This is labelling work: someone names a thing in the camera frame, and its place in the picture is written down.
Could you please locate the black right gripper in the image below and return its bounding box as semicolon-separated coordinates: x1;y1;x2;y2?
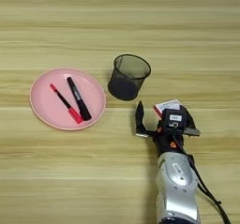
134;100;202;157

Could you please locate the small red white box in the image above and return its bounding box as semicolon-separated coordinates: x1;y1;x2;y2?
153;99;182;120

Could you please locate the black mesh pen cup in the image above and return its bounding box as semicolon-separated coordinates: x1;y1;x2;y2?
107;53;152;102

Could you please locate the pink round plate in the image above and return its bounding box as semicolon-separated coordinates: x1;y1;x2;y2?
29;67;107;131

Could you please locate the black box with white label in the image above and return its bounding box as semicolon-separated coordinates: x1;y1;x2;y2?
161;108;188;132

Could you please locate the black marker pen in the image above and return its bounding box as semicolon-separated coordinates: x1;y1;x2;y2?
66;76;93;122

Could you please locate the red pen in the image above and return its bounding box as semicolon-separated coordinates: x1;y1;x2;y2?
49;82;84;125

